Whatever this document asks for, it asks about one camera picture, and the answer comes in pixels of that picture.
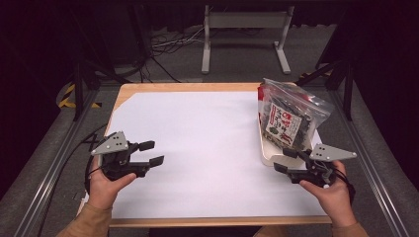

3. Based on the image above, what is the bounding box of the clear bag of dried seaweed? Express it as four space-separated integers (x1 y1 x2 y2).
259 77 336 153

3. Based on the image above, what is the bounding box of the aluminium floor rail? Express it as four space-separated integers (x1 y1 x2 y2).
329 88 412 237
12 88 100 237

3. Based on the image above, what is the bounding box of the cream divided plastic container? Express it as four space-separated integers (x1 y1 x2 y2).
257 98 323 168

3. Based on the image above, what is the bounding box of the left hand-held gripper black cable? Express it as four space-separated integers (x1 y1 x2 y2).
83 154 104 196

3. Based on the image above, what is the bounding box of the person's right hand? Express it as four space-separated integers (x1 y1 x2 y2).
298 159 359 229

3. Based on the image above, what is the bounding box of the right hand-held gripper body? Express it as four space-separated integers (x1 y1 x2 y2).
289 142 358 189

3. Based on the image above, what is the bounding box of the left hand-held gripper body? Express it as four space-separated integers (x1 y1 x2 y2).
90 130 152 182

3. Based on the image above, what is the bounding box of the black metal stand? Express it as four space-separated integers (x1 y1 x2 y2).
295 53 356 121
70 48 132 122

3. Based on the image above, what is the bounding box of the white paper sheet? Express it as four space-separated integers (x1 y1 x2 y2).
104 91 328 220

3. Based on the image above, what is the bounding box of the person's left hand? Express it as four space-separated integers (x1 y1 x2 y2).
86 155 138 211

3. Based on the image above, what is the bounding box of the white metal desk frame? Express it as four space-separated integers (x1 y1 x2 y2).
201 4 295 75

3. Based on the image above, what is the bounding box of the bundle of floor cables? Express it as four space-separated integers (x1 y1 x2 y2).
139 25 207 84

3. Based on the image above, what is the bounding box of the yellow black hazard tape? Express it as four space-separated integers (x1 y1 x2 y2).
57 83 103 110

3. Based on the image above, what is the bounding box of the person's tan trouser leg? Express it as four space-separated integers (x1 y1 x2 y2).
249 225 291 237

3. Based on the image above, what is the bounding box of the hand-held gripper black cable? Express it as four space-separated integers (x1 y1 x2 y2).
83 154 104 196
334 167 358 205

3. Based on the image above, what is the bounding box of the right hand-held gripper black cable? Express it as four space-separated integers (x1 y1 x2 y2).
334 167 358 205

